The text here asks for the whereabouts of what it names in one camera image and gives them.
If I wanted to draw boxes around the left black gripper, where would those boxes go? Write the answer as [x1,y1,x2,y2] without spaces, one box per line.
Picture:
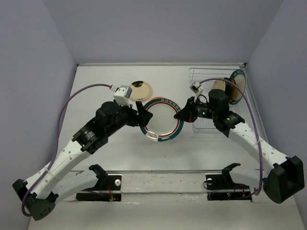
[106,100,153,136]

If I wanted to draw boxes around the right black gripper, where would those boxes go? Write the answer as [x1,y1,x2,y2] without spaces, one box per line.
[174,96,218,122]

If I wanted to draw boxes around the white plate teal red rim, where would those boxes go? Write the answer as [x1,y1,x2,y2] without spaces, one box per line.
[141,97,184,142]

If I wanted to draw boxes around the cream plate small motifs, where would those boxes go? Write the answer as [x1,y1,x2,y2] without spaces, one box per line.
[211,78,226,91]

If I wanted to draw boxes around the brown yellow patterned plate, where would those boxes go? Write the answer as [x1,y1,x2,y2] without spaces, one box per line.
[224,78,236,102]

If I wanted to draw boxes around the white plate dark green rim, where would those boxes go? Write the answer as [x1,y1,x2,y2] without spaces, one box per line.
[230,69,247,105]

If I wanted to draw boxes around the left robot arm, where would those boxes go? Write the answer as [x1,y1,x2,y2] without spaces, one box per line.
[12,101,153,220]

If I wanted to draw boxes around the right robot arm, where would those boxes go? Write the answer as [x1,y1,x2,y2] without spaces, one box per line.
[174,89,305,204]

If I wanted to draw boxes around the cream plate black brush mark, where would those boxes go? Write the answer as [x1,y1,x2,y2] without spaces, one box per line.
[129,80,153,101]

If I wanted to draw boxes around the white wire dish rack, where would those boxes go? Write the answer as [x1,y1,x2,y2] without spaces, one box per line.
[188,68,264,137]

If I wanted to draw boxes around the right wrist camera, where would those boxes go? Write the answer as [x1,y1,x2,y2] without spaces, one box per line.
[189,82,203,100]

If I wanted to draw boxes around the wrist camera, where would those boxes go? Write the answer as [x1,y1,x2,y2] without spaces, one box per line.
[189,82,203,100]
[111,85,132,107]

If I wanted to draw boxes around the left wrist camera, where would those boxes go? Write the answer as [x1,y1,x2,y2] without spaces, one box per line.
[111,85,132,107]

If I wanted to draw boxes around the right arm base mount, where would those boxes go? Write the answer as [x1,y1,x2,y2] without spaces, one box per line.
[203,174,252,201]

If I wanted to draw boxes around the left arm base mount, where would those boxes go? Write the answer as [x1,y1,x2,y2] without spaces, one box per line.
[75,174,122,202]

